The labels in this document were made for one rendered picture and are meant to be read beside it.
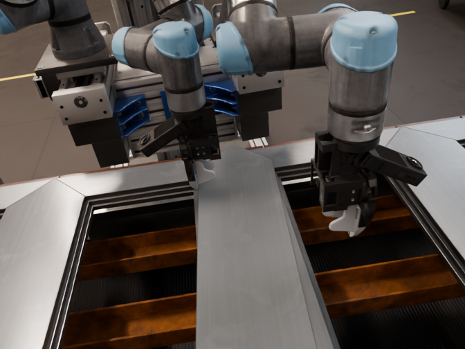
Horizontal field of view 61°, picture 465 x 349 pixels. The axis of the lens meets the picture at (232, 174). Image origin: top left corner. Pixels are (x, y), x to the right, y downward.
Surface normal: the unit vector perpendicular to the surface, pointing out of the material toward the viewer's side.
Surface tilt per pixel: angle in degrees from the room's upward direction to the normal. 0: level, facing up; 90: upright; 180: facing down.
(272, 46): 72
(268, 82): 90
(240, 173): 0
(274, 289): 0
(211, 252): 0
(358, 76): 90
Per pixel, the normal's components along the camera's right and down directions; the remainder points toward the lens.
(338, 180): -0.10, -0.79
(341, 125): -0.71, 0.48
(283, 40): -0.04, 0.19
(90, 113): 0.18, 0.59
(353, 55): -0.52, 0.52
